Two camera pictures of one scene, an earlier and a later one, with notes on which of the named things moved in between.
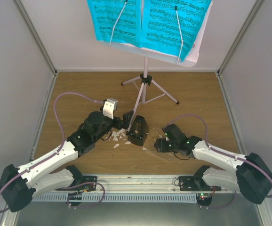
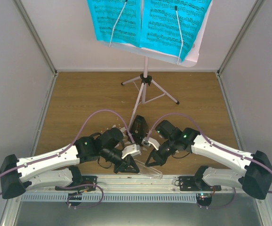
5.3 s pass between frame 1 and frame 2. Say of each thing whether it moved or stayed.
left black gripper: moved
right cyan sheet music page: stayed
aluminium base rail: stayed
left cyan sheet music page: stayed
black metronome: stayed
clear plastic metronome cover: moved
